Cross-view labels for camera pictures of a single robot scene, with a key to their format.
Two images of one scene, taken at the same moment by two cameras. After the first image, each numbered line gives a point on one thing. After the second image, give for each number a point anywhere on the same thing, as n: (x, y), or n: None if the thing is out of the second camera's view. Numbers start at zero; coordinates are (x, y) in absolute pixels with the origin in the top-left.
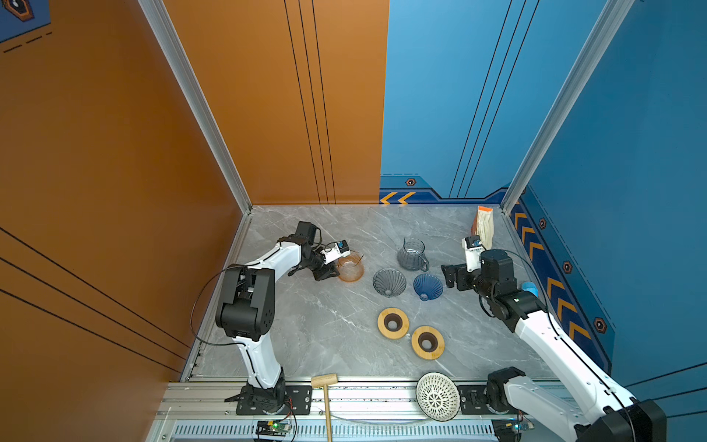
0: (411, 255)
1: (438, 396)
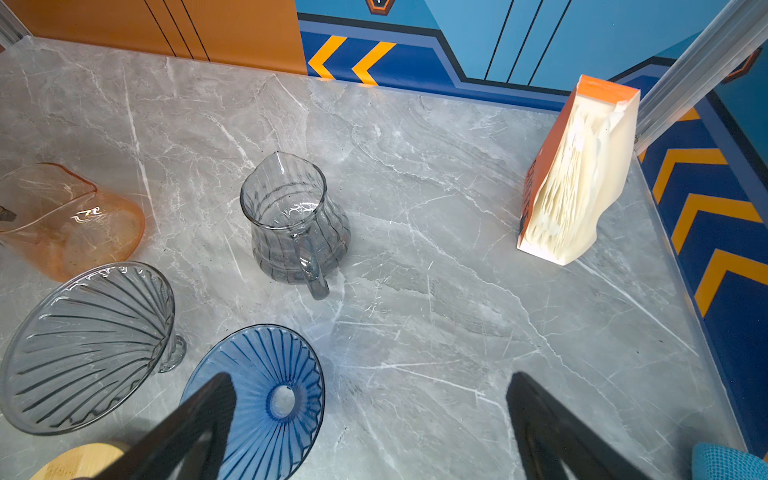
0: (298, 234)
1: None
